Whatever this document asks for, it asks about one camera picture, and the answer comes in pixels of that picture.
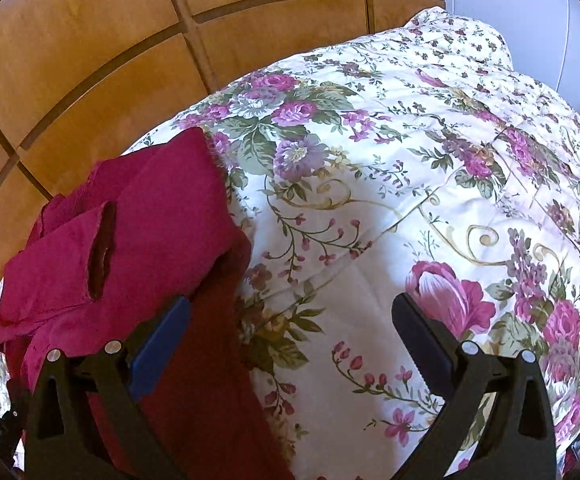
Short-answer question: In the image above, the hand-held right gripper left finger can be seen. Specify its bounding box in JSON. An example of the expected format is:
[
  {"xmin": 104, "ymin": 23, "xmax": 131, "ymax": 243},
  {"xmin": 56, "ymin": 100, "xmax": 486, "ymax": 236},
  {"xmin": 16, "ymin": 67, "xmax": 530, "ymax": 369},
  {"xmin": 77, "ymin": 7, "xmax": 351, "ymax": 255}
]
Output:
[{"xmin": 22, "ymin": 295, "xmax": 193, "ymax": 480}]

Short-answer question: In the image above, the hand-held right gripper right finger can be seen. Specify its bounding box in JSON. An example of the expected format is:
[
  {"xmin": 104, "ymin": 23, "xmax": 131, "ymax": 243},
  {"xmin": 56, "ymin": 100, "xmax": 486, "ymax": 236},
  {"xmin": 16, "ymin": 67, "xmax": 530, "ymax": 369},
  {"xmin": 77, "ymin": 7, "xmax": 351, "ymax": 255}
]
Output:
[{"xmin": 391, "ymin": 292, "xmax": 558, "ymax": 480}]

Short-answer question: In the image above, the red garment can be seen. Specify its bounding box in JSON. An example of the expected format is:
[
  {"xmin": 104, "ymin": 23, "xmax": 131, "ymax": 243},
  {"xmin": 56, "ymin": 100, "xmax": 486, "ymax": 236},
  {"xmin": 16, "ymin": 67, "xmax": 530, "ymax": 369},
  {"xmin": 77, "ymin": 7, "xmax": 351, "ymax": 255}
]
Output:
[{"xmin": 0, "ymin": 127, "xmax": 295, "ymax": 480}]

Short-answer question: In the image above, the floral blanket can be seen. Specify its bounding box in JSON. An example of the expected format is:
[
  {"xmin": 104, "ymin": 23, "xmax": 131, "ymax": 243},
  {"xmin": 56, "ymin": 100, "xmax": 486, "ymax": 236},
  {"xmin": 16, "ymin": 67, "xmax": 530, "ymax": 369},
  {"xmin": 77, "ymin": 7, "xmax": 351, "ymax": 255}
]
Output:
[{"xmin": 0, "ymin": 6, "xmax": 580, "ymax": 480}]

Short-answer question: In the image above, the white padded headboard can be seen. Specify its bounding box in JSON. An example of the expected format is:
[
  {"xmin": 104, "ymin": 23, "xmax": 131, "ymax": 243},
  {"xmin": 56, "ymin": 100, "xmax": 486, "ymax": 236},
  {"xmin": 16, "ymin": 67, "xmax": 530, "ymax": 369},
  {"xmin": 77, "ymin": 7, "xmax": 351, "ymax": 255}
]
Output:
[{"xmin": 442, "ymin": 0, "xmax": 580, "ymax": 156}]

